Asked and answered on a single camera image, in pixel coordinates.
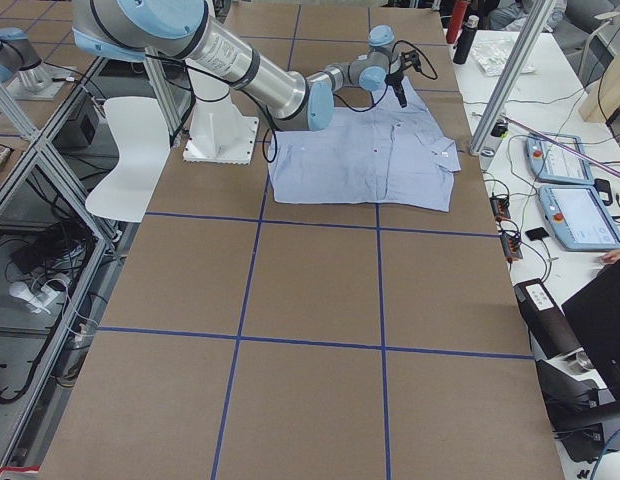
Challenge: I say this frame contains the black box device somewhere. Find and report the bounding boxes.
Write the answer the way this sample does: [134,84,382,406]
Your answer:
[513,279,581,358]

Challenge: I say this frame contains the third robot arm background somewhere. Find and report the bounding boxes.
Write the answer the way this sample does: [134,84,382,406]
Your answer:
[0,27,77,101]

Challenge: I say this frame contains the black laptop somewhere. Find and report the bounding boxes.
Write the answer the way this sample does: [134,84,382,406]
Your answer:
[562,259,620,398]

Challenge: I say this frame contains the upper teach pendant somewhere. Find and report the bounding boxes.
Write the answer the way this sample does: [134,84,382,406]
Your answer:
[526,134,594,186]

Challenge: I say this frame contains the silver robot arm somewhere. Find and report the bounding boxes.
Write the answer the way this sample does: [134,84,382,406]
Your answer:
[72,0,421,131]

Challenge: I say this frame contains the aluminium frame post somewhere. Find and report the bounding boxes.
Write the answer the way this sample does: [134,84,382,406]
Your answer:
[469,1,567,155]

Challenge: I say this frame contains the teach pendant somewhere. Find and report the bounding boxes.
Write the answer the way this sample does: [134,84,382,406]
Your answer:
[538,185,620,252]
[526,134,594,186]

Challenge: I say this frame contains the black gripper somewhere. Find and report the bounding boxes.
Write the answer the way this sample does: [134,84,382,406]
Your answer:
[385,49,422,108]

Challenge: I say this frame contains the black water bottle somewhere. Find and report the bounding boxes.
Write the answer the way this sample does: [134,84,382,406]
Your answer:
[453,15,480,65]

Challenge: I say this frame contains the red bottle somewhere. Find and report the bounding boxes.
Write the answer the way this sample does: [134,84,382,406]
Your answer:
[446,0,469,45]

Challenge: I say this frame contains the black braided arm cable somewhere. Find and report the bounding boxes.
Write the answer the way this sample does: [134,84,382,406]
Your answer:
[249,40,439,164]

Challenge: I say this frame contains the light blue striped shirt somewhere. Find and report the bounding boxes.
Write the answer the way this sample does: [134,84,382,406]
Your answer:
[269,79,461,212]

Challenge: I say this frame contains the lower teach pendant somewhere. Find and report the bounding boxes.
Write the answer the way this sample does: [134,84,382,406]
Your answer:
[538,185,620,252]

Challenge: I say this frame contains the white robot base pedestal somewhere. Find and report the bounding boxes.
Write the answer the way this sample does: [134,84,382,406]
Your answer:
[184,59,259,165]

